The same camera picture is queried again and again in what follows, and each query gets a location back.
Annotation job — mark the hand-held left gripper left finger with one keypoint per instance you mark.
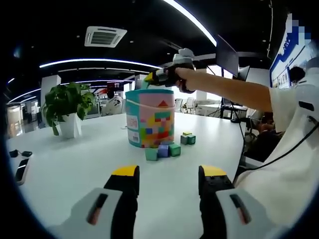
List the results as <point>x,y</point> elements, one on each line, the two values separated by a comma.
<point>117,201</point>

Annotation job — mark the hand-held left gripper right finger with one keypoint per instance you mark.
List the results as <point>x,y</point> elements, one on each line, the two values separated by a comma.
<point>219,201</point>

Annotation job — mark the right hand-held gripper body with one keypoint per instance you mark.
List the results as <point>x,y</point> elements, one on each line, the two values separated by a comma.
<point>184,57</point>

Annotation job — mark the pink toy storage bucket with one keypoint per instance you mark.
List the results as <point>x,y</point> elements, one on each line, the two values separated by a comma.
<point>149,117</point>

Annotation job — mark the small yellow toy block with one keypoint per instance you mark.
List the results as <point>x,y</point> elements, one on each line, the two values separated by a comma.
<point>187,134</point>

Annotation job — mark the mint toy cube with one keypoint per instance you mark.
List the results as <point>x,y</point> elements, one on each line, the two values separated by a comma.
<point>151,155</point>

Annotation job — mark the grey-blue toy cylinder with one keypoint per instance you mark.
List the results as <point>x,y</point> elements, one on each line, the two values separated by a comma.
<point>167,143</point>

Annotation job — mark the green printed toy cube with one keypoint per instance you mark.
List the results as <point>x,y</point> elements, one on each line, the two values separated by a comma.
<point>188,140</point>

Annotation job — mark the purple toy block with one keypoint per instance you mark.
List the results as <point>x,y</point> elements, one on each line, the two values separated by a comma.
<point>163,151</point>

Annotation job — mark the person's right hand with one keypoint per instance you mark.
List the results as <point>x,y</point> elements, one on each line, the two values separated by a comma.
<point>188,79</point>

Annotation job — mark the wide curved ceiling light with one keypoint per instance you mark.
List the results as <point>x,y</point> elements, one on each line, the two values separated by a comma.
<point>197,22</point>

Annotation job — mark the dark hanging sign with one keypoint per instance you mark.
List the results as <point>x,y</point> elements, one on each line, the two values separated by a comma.
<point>115,87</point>

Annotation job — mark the large black monitor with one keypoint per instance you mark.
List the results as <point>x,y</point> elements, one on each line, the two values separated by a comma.
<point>228,54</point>

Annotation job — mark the thin curved ceiling light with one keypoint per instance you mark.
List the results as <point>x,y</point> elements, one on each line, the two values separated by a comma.
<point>99,60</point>

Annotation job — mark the white table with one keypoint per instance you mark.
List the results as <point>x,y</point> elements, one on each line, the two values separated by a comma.
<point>87,149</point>

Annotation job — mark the small black monitor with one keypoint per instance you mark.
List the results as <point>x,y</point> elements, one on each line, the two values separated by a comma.
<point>244,73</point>

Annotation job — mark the ceiling air conditioner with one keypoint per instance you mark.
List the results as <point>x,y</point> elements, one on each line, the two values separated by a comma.
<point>106,36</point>

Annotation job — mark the person in white shirt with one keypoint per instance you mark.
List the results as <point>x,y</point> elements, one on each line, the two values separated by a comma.
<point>286,179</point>

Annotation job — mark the potted green plant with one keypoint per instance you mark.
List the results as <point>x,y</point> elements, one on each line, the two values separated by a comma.
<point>67,102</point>

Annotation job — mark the white-cased smartphone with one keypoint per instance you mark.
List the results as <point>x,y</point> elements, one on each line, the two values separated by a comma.
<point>22,171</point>

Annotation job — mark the small black device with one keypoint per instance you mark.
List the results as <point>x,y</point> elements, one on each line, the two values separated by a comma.
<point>27,154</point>
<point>14,153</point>

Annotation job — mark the white chest-worn device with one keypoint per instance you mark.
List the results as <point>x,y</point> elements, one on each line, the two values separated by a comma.
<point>309,94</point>

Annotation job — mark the wall poster board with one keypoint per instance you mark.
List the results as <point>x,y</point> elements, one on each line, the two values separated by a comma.
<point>284,64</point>

